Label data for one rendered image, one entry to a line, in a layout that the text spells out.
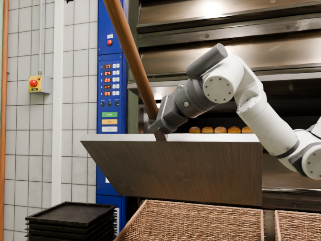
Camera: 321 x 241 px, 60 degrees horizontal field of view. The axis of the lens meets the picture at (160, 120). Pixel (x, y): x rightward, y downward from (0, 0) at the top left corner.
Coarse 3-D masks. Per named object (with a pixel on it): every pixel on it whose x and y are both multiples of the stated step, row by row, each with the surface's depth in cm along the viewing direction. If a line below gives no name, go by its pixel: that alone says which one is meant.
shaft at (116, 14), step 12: (108, 0) 51; (108, 12) 53; (120, 12) 53; (120, 24) 55; (120, 36) 57; (132, 36) 58; (132, 48) 59; (132, 60) 61; (132, 72) 63; (144, 72) 64; (144, 84) 66; (144, 96) 68; (156, 108) 72
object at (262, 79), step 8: (320, 72) 106; (184, 80) 122; (264, 80) 111; (272, 80) 110; (280, 80) 110; (288, 80) 109; (296, 80) 109; (304, 80) 108; (312, 80) 108; (320, 80) 107; (128, 88) 130; (136, 88) 129; (152, 88) 128; (160, 88) 128; (168, 88) 127; (264, 88) 120; (272, 88) 120; (280, 88) 119; (288, 88) 119; (296, 88) 118; (304, 88) 118; (312, 88) 117; (320, 88) 117; (160, 96) 140
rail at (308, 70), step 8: (256, 72) 113; (264, 72) 112; (272, 72) 111; (280, 72) 110; (288, 72) 109; (296, 72) 108; (304, 72) 107; (312, 72) 107; (128, 80) 131; (152, 80) 127; (160, 80) 126; (168, 80) 124; (176, 80) 123
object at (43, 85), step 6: (30, 78) 158; (36, 78) 156; (42, 78) 156; (48, 78) 160; (42, 84) 155; (48, 84) 160; (30, 90) 157; (36, 90) 156; (42, 90) 155; (48, 90) 160
